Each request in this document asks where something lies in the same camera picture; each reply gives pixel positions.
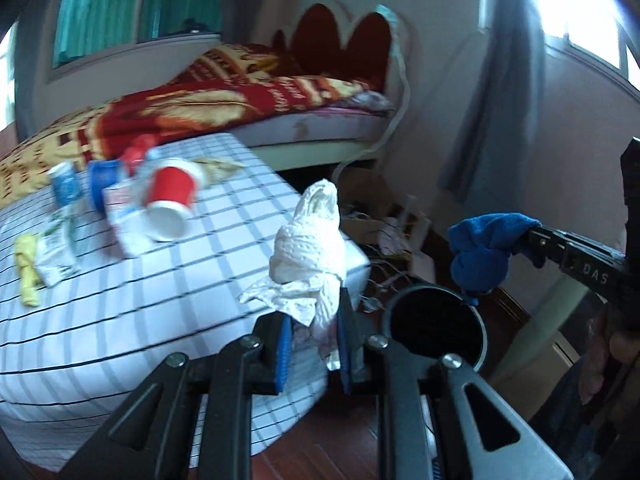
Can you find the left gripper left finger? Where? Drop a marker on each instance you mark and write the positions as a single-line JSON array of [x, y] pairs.
[[270, 370]]

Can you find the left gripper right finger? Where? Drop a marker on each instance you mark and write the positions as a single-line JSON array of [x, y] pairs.
[[349, 343]]

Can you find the white tissue paper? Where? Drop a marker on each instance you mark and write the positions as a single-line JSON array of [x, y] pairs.
[[308, 267]]

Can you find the blue knotted cloth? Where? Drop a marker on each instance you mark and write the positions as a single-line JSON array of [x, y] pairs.
[[482, 247]]

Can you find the red paper cup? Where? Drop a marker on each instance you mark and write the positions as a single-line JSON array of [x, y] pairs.
[[169, 200]]

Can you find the red white food carton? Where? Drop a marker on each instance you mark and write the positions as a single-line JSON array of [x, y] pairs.
[[127, 217]]

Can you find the white green snack wrapper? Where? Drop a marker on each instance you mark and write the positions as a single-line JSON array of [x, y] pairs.
[[56, 249]]

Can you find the red plastic bag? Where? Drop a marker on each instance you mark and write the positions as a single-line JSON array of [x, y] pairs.
[[135, 154]]

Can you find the dark blue paper cup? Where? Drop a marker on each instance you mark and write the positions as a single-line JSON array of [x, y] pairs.
[[102, 174]]

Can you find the blue white paper cup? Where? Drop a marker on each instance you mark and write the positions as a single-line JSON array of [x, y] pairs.
[[65, 184]]

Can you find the yellow knotted cloth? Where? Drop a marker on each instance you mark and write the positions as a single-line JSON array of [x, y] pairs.
[[25, 251]]

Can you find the black round trash bin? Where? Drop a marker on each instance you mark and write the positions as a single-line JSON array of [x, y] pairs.
[[431, 321]]

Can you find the person's right hand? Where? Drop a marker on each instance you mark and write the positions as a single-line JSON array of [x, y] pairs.
[[609, 343]]

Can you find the cardboard box on floor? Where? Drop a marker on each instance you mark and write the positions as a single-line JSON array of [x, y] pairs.
[[373, 215]]

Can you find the grey blue curtain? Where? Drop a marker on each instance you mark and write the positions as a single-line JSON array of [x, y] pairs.
[[501, 122]]

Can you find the crumpled beige paper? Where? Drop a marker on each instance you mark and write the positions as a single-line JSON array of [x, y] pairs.
[[216, 170]]

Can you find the red yellow patterned blanket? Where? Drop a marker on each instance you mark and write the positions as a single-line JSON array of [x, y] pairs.
[[227, 86]]

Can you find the red heart-shaped headboard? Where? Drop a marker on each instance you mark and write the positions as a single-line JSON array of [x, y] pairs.
[[317, 48]]

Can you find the window with green curtain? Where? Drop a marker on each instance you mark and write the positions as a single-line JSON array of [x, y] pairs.
[[88, 27]]

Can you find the bed with white frame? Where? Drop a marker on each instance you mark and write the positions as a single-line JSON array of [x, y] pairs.
[[323, 135]]

